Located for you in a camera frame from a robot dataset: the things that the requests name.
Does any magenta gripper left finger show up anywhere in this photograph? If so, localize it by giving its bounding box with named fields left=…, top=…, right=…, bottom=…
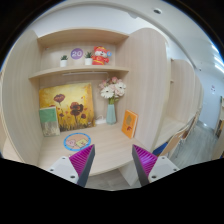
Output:
left=47, top=143, right=96, bottom=188

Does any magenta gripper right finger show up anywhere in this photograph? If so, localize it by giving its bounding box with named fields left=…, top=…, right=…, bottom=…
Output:
left=131, top=143, right=181, bottom=187

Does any round blue mouse pad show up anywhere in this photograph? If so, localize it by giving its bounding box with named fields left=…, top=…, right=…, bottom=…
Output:
left=63, top=133, right=91, bottom=151

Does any orange book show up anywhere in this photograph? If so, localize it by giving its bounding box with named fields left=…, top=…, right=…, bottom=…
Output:
left=122, top=110, right=138, bottom=138

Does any white power adapter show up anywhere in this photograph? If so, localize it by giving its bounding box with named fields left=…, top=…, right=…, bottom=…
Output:
left=95, top=116, right=106, bottom=125

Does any wooden chair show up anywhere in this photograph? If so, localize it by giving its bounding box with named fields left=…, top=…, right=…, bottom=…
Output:
left=156, top=114, right=198, bottom=157

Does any light blue vase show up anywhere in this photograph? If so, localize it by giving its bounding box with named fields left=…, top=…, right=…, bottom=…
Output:
left=106, top=104, right=116, bottom=125

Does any yellow poppy flower painting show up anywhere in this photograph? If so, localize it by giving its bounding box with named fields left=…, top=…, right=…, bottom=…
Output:
left=39, top=82, right=95, bottom=132

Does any pink and white flower bouquet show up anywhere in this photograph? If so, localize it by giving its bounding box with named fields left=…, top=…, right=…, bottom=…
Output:
left=99, top=77, right=126, bottom=105

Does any wooden shelf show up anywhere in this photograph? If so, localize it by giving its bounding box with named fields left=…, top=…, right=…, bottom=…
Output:
left=29, top=65, right=129, bottom=79

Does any right small potted plant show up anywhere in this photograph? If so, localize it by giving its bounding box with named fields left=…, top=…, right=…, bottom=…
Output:
left=84, top=52, right=93, bottom=65

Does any small potted plant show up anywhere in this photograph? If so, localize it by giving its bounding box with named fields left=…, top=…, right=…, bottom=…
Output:
left=84, top=52, right=93, bottom=65
left=60, top=55, right=68, bottom=67

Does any left small potted plant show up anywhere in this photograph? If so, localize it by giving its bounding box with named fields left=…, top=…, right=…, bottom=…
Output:
left=60, top=55, right=68, bottom=67

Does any red plush toy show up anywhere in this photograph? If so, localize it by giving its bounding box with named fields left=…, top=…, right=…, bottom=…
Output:
left=92, top=46, right=109, bottom=65

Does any purple round number sign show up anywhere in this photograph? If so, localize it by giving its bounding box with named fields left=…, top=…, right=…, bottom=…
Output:
left=71, top=48, right=83, bottom=60

